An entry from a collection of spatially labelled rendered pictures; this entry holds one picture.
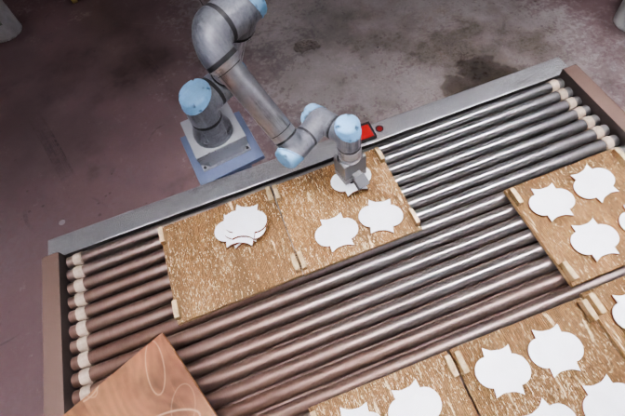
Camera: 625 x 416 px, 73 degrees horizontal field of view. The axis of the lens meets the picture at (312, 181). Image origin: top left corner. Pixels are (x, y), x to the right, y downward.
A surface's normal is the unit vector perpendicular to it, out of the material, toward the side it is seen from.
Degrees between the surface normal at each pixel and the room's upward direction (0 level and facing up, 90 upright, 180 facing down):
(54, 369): 0
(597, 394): 0
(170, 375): 0
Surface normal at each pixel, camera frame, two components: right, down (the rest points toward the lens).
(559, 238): -0.11, -0.51
